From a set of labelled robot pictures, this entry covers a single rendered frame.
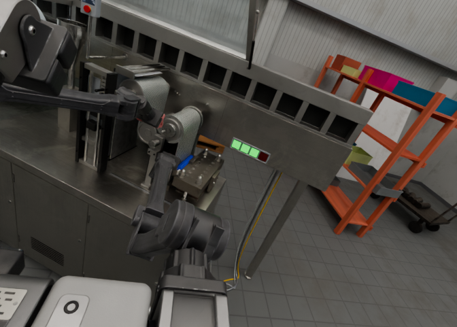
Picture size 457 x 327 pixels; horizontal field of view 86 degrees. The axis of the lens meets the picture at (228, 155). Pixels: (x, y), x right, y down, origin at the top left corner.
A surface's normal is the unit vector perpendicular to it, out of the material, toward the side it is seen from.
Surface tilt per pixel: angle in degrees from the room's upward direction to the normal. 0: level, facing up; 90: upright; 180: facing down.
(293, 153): 90
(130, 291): 0
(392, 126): 74
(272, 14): 90
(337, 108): 90
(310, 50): 90
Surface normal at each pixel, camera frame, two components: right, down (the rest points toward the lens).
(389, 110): 0.18, 0.25
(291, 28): 0.10, 0.51
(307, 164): -0.29, 0.37
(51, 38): 0.30, -0.25
